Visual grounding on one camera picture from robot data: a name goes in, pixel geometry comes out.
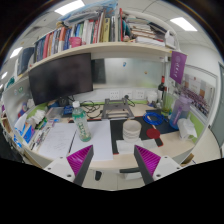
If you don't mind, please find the row of books on shelf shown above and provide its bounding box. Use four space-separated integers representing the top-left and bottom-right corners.
34 7 131 62

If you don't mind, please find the white crumpled tissue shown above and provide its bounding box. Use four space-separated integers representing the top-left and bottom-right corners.
177 118 197 140

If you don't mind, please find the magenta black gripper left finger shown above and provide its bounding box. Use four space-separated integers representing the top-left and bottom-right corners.
67 145 94 186

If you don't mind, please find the white paper with writing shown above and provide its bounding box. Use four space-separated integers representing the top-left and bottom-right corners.
38 123 77 160

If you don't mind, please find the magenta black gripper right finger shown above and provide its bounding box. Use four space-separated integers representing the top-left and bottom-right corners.
134 145 161 185

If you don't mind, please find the stack of books right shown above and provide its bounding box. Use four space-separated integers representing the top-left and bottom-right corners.
126 17 178 49

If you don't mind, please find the black desk mat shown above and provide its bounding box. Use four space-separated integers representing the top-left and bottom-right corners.
110 117 175 154

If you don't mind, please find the clear plastic water bottle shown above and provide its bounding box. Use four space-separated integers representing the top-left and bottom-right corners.
72 101 91 142

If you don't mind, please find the grey metal laptop stand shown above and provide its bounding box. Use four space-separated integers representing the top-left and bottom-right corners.
102 98 134 119

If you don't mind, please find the purple hanging pennant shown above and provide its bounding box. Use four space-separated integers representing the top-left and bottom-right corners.
170 51 187 84

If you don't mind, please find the black computer monitor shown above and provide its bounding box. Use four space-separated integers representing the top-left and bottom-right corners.
29 53 93 105

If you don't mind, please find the dark wine bottle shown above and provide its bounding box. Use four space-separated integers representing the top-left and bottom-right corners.
157 76 165 101

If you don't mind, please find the coiled blue cable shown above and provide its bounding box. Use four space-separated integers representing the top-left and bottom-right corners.
142 111 166 127

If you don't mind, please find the white ribbed cup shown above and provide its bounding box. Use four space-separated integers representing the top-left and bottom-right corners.
123 120 142 143

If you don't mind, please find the purple water pitcher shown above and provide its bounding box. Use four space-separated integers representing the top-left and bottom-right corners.
169 95 192 129

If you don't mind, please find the white wooden shelf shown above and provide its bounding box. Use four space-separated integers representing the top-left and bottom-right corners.
17 42 172 87

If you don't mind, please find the large white paper sheet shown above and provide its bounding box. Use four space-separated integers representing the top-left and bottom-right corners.
71 120 113 161

